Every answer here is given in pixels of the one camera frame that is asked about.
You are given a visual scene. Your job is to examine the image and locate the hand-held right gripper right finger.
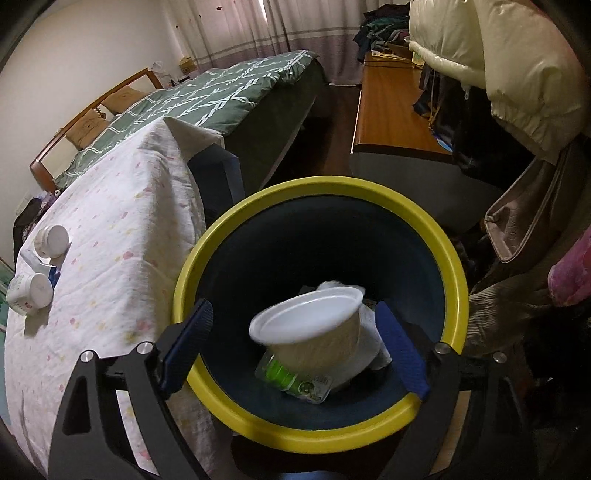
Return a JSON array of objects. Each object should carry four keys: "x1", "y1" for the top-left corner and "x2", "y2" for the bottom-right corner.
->
[{"x1": 375, "y1": 300, "x2": 539, "y2": 480}]

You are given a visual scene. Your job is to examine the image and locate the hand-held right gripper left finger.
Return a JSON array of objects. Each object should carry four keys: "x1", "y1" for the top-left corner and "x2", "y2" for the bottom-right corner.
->
[{"x1": 48, "y1": 299, "x2": 214, "y2": 480}]

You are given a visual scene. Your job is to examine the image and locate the white paper bowl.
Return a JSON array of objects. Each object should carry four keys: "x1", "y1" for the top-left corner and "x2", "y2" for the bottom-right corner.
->
[{"x1": 249, "y1": 285, "x2": 363, "y2": 374}]

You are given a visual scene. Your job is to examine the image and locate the small green white bottle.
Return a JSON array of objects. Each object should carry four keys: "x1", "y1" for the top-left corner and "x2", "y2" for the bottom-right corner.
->
[{"x1": 255, "y1": 351, "x2": 334, "y2": 404}]

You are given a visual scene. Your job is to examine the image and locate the yellow rimmed dark trash bin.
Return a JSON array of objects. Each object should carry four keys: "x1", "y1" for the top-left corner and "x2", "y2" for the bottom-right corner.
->
[{"x1": 172, "y1": 175, "x2": 471, "y2": 455}]

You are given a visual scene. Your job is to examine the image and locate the white round jar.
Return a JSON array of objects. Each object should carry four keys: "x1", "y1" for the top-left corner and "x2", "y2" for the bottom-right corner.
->
[
  {"x1": 34, "y1": 224, "x2": 70, "y2": 259},
  {"x1": 6, "y1": 272, "x2": 54, "y2": 316}
]

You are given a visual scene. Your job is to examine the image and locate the dark blue chair back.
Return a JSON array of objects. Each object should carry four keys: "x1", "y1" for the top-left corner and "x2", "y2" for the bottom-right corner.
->
[{"x1": 187, "y1": 145, "x2": 245, "y2": 217}]

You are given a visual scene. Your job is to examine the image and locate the blue white tube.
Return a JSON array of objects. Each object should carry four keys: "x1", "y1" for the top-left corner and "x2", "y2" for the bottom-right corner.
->
[{"x1": 21, "y1": 249, "x2": 61, "y2": 287}]

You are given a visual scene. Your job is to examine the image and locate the beige hanging bag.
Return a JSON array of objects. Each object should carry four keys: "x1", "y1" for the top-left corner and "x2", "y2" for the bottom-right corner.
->
[{"x1": 464, "y1": 138, "x2": 591, "y2": 356}]

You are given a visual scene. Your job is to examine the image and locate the pink floral clothing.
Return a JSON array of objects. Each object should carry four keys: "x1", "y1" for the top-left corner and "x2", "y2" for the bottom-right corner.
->
[{"x1": 547, "y1": 226, "x2": 591, "y2": 308}]

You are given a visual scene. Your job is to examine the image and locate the dark hanging clothes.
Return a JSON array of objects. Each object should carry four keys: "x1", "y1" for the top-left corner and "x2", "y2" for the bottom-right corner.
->
[{"x1": 413, "y1": 60, "x2": 536, "y2": 190}]

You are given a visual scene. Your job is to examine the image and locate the wooden bed headboard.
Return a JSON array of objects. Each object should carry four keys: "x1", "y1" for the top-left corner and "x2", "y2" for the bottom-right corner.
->
[{"x1": 30, "y1": 68, "x2": 164, "y2": 192}]

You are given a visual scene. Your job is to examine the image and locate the wooden desk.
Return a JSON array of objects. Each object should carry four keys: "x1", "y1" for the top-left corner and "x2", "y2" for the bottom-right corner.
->
[{"x1": 350, "y1": 50, "x2": 504, "y2": 232}]

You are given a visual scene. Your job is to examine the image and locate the brown pillow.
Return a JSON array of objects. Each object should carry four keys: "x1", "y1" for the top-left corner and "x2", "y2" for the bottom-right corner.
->
[
  {"x1": 65, "y1": 108, "x2": 112, "y2": 151},
  {"x1": 102, "y1": 88, "x2": 148, "y2": 114}
]

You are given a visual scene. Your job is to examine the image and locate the bed with green quilt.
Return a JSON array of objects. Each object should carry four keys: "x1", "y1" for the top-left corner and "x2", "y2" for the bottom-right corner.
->
[{"x1": 54, "y1": 50, "x2": 321, "y2": 190}]

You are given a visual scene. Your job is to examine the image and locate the cream puffer jacket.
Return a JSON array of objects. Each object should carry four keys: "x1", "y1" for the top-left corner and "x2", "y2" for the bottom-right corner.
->
[{"x1": 407, "y1": 0, "x2": 586, "y2": 164}]

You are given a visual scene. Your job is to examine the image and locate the pile of dark clothes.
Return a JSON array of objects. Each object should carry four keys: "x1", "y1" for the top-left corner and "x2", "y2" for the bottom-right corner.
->
[{"x1": 353, "y1": 4, "x2": 413, "y2": 63}]

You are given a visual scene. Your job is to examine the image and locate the pink striped curtains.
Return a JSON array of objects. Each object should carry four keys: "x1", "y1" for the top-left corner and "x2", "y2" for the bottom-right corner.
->
[{"x1": 173, "y1": 0, "x2": 411, "y2": 86}]

